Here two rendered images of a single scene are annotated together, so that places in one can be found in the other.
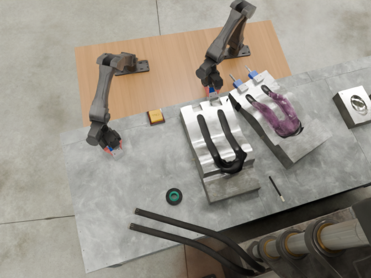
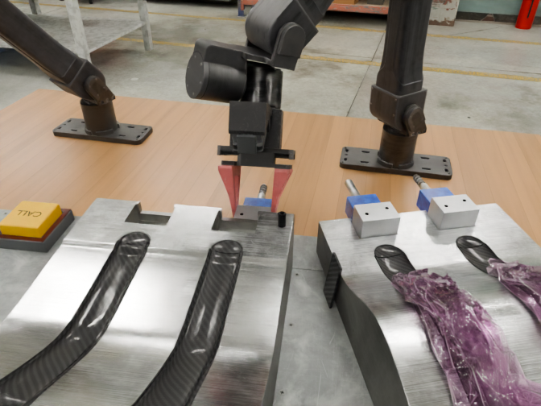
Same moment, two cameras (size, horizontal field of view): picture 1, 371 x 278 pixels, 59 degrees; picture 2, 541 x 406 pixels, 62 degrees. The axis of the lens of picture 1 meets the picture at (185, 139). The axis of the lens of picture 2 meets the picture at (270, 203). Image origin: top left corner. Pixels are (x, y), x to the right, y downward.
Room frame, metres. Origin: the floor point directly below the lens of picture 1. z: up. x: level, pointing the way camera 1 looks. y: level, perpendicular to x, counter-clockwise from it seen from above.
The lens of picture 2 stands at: (0.48, -0.40, 1.22)
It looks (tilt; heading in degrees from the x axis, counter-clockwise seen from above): 35 degrees down; 33
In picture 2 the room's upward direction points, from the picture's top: straight up
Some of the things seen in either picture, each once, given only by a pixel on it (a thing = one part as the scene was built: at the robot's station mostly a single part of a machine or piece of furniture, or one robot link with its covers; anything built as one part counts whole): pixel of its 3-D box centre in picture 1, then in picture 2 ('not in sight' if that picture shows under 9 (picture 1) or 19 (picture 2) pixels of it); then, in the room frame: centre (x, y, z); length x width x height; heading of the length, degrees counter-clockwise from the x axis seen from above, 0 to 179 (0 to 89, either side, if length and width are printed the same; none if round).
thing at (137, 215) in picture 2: (196, 109); (153, 224); (0.78, -0.03, 0.87); 0.05 x 0.05 x 0.04; 25
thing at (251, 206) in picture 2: (209, 90); (258, 209); (0.93, -0.09, 0.83); 0.13 x 0.05 x 0.05; 26
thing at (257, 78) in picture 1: (252, 74); (434, 200); (1.05, -0.32, 0.86); 0.13 x 0.05 x 0.05; 42
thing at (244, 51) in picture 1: (234, 48); (397, 146); (1.22, -0.20, 0.84); 0.20 x 0.07 x 0.08; 110
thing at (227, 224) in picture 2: (216, 104); (237, 231); (0.83, -0.13, 0.87); 0.05 x 0.05 x 0.04; 25
